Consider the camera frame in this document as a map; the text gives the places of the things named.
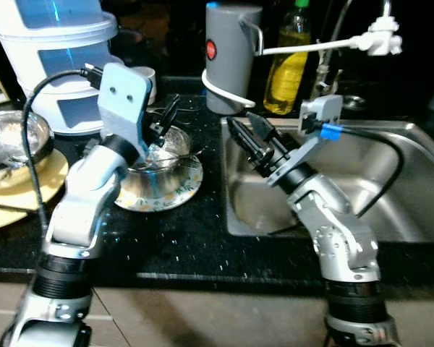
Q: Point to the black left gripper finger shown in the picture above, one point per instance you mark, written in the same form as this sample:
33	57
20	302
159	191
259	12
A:
171	112

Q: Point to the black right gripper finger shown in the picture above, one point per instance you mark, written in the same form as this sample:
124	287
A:
264	127
247	144

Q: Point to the steel bowl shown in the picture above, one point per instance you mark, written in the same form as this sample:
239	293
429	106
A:
7	137
175	148

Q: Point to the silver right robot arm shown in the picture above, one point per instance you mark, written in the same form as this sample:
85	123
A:
333	217

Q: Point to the white mug with cartoon print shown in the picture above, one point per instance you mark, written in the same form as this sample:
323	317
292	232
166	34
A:
148	76

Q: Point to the yellow oil bottle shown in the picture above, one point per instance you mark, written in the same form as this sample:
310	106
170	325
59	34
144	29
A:
286	79

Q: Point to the floral lemon print plate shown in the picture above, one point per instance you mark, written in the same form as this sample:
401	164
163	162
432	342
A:
173	196

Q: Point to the chrome faucet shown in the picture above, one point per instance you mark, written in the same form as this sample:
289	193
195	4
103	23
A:
324	72

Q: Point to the round chrome counter fitting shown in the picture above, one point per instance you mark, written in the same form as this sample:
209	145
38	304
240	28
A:
354	101

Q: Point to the stainless steel sink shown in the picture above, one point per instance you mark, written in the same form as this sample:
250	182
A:
390	195

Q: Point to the yellow plate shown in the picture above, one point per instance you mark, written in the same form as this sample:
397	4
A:
50	181

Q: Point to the white and blue water purifier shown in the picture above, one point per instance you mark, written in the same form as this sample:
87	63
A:
50	43

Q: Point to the white filter tap spout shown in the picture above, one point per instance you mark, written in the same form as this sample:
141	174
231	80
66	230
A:
380	40

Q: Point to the pale yellow board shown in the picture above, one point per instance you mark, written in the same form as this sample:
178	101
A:
0	217

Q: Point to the pale grey left wrist camera mount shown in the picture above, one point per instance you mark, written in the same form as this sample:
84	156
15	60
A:
123	97

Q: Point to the pale grey wrist camera mount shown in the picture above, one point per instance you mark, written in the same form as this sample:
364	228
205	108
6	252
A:
322	108
123	97

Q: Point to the pale grey right wrist camera mount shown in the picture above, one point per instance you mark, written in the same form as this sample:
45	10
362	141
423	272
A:
322	108

